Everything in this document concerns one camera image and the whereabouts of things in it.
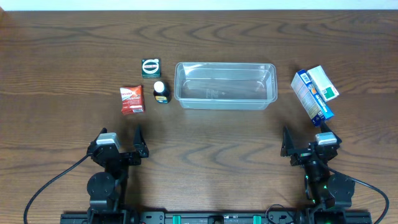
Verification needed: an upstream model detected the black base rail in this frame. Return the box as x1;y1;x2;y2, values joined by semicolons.
60;210;372;224

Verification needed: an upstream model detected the dark green square box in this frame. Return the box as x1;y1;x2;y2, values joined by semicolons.
141;58;161;78

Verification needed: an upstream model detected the white green medicine box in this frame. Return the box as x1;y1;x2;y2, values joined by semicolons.
307;65;340;102

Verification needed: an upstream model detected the clear plastic container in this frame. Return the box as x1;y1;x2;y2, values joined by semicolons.
174;62;277;110

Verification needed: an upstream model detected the red white medicine box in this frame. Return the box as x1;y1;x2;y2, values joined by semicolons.
119;85;144;115

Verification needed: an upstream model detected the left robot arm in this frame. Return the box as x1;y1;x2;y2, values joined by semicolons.
86;126;149;224

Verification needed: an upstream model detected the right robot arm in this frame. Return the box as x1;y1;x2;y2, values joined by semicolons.
280;122;355;223

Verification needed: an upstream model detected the blue fever patch box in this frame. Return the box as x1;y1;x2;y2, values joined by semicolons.
290;70;334;127

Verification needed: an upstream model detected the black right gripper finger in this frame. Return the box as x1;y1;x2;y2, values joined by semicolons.
320;121;342;144
280;126;294;156

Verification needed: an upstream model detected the dark bottle white cap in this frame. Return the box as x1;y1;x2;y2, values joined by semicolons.
154;81;171;104

